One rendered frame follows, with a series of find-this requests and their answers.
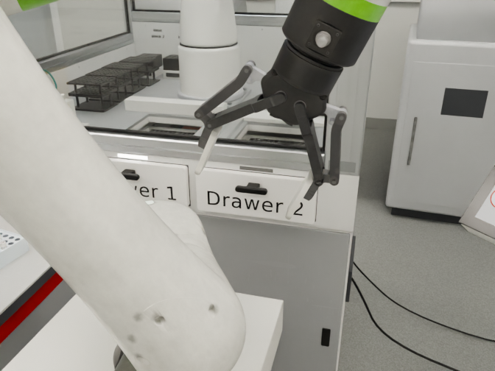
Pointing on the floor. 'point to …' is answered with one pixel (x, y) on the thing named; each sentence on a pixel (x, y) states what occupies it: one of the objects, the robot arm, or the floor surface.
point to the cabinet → (290, 281)
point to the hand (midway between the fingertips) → (247, 185)
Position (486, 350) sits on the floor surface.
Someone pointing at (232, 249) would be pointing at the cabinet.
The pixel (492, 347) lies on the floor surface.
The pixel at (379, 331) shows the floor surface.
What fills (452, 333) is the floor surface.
